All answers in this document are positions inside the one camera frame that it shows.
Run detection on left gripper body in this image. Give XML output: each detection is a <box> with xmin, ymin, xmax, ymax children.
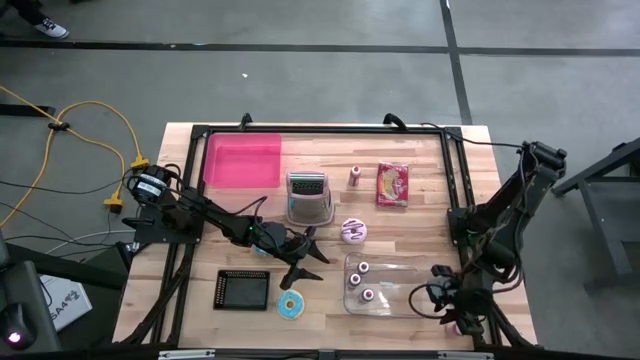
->
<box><xmin>254</xmin><ymin>222</ymin><xmax>314</xmax><ymax>266</ymax></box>

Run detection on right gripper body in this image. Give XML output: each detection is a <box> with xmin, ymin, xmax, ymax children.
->
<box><xmin>434</xmin><ymin>285</ymin><xmax>487</xmax><ymax>337</ymax></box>

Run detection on pink frosted donut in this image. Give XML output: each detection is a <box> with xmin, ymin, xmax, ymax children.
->
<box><xmin>340</xmin><ymin>217</ymin><xmax>369</xmax><ymax>245</ymax></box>

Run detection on pink steel box grater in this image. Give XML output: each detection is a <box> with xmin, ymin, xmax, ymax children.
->
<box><xmin>285</xmin><ymin>171</ymin><xmax>336</xmax><ymax>228</ymax></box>

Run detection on black plastic basket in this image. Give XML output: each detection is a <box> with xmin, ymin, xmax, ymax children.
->
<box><xmin>213</xmin><ymin>269</ymin><xmax>271</xmax><ymax>312</ymax></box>

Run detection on clear plastic container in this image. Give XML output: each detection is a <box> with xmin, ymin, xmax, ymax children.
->
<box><xmin>343</xmin><ymin>251</ymin><xmax>439</xmax><ymax>317</ymax></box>

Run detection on pink plastic bin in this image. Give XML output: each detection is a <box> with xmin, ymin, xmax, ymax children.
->
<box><xmin>202</xmin><ymin>132</ymin><xmax>284</xmax><ymax>190</ymax></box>

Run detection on red snack packet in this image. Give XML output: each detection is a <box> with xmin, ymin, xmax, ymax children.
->
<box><xmin>375</xmin><ymin>161</ymin><xmax>410</xmax><ymax>208</ymax></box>

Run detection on black metal stand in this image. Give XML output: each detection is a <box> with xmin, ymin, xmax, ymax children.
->
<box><xmin>552</xmin><ymin>135</ymin><xmax>640</xmax><ymax>294</ymax></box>

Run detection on grey desk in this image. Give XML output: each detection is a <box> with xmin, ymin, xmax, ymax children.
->
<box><xmin>0</xmin><ymin>239</ymin><xmax>129</xmax><ymax>360</ymax></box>

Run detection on white cardboard box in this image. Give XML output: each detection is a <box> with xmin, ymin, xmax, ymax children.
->
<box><xmin>38</xmin><ymin>273</ymin><xmax>94</xmax><ymax>332</ymax></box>

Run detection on black computer mouse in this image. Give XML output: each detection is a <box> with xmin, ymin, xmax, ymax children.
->
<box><xmin>0</xmin><ymin>302</ymin><xmax>39</xmax><ymax>351</ymax></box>

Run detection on black floor bar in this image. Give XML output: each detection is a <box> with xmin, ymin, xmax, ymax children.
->
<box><xmin>0</xmin><ymin>104</ymin><xmax>56</xmax><ymax>117</ymax></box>

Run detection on person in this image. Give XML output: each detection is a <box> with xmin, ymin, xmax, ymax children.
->
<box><xmin>7</xmin><ymin>0</ymin><xmax>51</xmax><ymax>26</ymax></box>

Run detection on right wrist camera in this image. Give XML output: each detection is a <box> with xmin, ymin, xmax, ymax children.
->
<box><xmin>430</xmin><ymin>264</ymin><xmax>457</xmax><ymax>289</ymax></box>

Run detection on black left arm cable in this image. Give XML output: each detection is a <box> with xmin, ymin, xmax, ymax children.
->
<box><xmin>230</xmin><ymin>195</ymin><xmax>271</xmax><ymax>236</ymax></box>

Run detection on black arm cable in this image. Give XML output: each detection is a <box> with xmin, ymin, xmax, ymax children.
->
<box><xmin>408</xmin><ymin>280</ymin><xmax>451</xmax><ymax>320</ymax></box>
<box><xmin>230</xmin><ymin>195</ymin><xmax>271</xmax><ymax>236</ymax></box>

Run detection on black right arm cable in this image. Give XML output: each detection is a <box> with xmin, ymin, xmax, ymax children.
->
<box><xmin>408</xmin><ymin>280</ymin><xmax>451</xmax><ymax>320</ymax></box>

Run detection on silver aluminium bracket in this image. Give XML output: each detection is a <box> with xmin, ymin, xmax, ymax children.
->
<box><xmin>438</xmin><ymin>351</ymin><xmax>495</xmax><ymax>360</ymax></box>
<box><xmin>158</xmin><ymin>349</ymin><xmax>216</xmax><ymax>360</ymax></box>

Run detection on black aluminium table frame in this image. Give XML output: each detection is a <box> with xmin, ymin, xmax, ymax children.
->
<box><xmin>112</xmin><ymin>123</ymin><xmax>539</xmax><ymax>351</ymax></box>

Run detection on thin black floor cable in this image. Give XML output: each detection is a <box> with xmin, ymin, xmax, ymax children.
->
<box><xmin>0</xmin><ymin>178</ymin><xmax>136</xmax><ymax>236</ymax></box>
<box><xmin>419</xmin><ymin>121</ymin><xmax>526</xmax><ymax>150</ymax></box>

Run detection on white floor cable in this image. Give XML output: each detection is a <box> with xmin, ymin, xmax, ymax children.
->
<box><xmin>44</xmin><ymin>228</ymin><xmax>137</xmax><ymax>255</ymax></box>

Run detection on yellow extension cable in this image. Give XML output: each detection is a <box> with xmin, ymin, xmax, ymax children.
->
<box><xmin>0</xmin><ymin>84</ymin><xmax>151</xmax><ymax>229</ymax></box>

